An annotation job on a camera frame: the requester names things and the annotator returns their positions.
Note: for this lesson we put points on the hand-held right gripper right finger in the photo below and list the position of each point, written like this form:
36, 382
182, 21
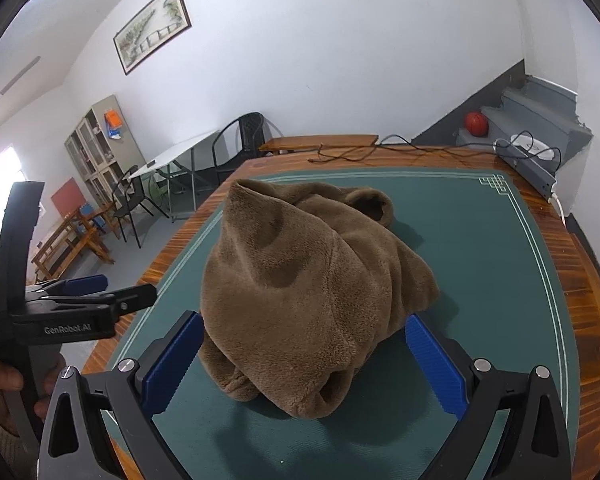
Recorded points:
435, 365

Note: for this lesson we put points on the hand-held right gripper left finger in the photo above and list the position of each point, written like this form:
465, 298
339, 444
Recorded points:
172, 360

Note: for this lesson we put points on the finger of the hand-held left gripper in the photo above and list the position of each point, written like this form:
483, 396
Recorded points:
135, 297
87, 283

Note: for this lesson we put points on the brown fleece garment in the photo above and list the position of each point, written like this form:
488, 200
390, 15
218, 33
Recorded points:
300, 285

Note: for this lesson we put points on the wooden chair blue seat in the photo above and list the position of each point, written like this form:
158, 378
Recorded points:
60, 245

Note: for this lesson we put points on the red board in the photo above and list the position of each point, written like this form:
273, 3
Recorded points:
66, 197

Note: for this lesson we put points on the black metal chair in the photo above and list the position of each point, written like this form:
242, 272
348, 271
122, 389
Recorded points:
130, 205

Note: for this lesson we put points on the green table mat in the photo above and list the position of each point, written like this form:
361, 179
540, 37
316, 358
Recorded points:
480, 260

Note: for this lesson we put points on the beige glass-door cabinet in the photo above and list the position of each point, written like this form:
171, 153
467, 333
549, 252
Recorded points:
100, 160

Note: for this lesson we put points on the bright window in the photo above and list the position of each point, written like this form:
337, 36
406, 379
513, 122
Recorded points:
0, 175

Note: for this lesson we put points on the white folding table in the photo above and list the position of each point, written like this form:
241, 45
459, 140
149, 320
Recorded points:
180, 152

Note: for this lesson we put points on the orange and blue bag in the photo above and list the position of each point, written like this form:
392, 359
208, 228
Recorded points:
113, 119

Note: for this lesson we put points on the black plastic armchair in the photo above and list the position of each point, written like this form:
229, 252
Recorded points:
252, 127

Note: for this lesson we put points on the grey power strip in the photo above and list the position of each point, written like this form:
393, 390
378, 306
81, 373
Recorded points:
525, 167

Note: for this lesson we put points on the long wooden bench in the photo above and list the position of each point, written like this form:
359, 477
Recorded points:
320, 141

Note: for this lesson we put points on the orange basketball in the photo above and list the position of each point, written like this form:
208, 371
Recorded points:
476, 124

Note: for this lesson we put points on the framed landscape painting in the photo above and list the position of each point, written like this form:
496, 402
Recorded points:
152, 27

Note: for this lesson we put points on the grey stairs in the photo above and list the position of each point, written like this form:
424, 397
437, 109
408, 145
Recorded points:
530, 110

